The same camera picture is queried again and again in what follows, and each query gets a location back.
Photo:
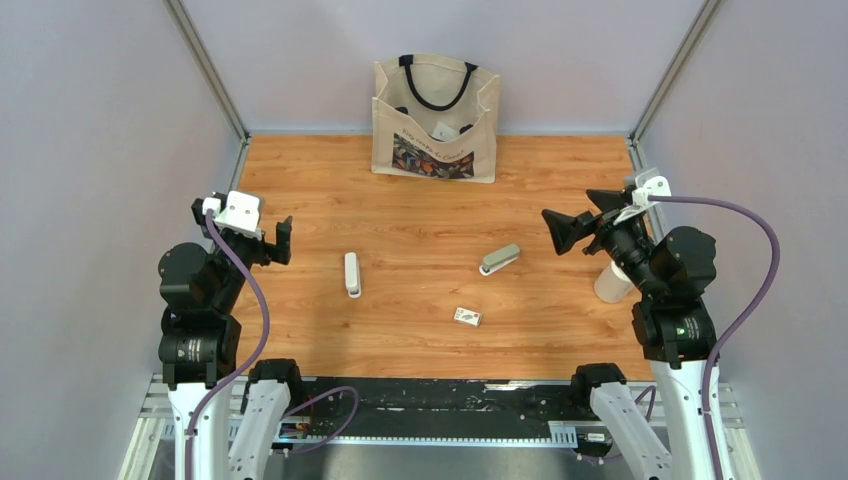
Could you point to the grey stapler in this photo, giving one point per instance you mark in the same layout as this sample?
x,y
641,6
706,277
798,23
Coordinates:
x,y
498,259

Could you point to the beige canvas tote bag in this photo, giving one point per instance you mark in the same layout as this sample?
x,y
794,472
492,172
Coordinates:
x,y
435,117

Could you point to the white plastic bottle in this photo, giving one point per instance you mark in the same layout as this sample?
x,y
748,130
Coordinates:
x,y
612,285

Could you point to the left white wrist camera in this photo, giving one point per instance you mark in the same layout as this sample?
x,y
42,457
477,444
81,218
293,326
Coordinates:
x,y
236,211

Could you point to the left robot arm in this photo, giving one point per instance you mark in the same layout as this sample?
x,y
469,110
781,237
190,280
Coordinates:
x,y
226,416

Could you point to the white stapler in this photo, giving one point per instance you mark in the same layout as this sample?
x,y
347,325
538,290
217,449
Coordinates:
x,y
352,277

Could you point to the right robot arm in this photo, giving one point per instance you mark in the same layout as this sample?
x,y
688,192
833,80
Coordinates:
x,y
673,327

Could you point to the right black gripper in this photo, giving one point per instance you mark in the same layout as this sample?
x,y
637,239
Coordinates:
x,y
565,228

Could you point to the white staples box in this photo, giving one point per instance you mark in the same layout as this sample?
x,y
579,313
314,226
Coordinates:
x,y
467,317

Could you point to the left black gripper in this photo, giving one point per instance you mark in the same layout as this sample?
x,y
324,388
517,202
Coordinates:
x,y
279,251

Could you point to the aluminium frame rail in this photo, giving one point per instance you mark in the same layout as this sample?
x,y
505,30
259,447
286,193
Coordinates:
x,y
592,444

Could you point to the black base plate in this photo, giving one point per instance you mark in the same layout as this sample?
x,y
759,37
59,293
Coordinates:
x,y
419,408

